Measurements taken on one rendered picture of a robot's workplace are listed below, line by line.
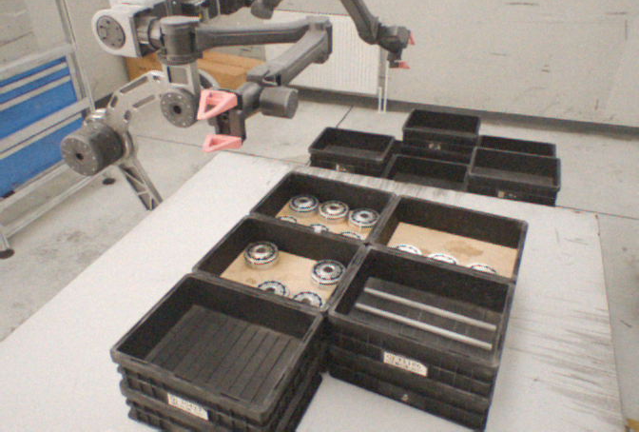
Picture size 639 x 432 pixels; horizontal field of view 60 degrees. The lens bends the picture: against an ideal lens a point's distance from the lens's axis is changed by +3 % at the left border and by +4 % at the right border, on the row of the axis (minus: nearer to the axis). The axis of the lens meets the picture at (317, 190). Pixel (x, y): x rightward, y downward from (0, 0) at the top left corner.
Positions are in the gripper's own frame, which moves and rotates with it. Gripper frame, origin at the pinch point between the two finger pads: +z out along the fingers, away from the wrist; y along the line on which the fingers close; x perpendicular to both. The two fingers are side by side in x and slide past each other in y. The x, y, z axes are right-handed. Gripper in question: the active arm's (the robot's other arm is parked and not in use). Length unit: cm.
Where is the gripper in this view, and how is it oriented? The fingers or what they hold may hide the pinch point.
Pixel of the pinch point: (205, 133)
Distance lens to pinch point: 98.8
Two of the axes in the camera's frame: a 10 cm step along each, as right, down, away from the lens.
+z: -3.3, 4.9, -8.1
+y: 0.2, 8.6, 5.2
